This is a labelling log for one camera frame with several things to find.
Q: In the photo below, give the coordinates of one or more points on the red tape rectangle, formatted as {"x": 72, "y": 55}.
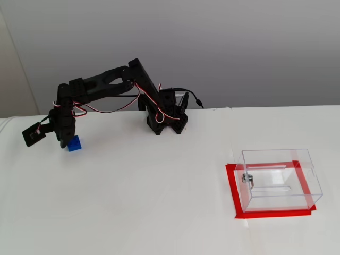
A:
{"x": 265, "y": 214}

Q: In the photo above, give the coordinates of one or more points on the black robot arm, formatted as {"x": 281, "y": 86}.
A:
{"x": 144, "y": 79}

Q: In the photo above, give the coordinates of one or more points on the silver lock cylinder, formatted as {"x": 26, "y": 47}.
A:
{"x": 244, "y": 179}

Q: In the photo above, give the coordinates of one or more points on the transparent plastic box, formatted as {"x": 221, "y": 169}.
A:
{"x": 279, "y": 159}

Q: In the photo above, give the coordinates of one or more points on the black wrist camera board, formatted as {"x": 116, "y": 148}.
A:
{"x": 30, "y": 136}

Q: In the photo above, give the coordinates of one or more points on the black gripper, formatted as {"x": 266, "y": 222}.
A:
{"x": 66, "y": 130}

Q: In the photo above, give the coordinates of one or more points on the blue lego brick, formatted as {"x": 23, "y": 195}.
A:
{"x": 75, "y": 145}

